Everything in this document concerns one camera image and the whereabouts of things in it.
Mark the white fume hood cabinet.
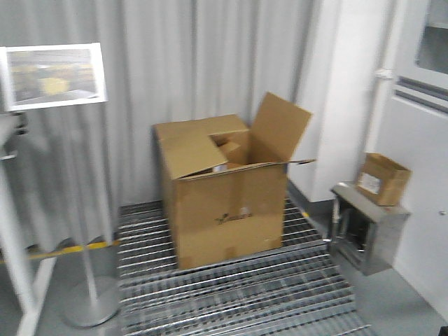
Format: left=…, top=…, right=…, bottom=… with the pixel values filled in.
left=290, top=1, right=447, bottom=316

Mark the large open cardboard box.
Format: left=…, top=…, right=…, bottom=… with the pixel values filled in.
left=154, top=92, right=312, bottom=270

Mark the grey curtain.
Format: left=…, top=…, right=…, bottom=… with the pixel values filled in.
left=1, top=1, right=311, bottom=251

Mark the metal grating platform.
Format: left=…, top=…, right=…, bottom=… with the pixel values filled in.
left=118, top=199, right=374, bottom=335

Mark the stainless steel box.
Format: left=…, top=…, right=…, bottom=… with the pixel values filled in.
left=325, top=182, right=410, bottom=276

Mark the small cardboard box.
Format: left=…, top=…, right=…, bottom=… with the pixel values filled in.
left=355, top=153, right=412, bottom=207

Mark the sign stand with poster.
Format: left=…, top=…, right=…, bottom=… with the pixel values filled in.
left=1, top=43, right=118, bottom=328

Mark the white standing desk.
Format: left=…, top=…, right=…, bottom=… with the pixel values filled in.
left=1, top=164, right=57, bottom=335

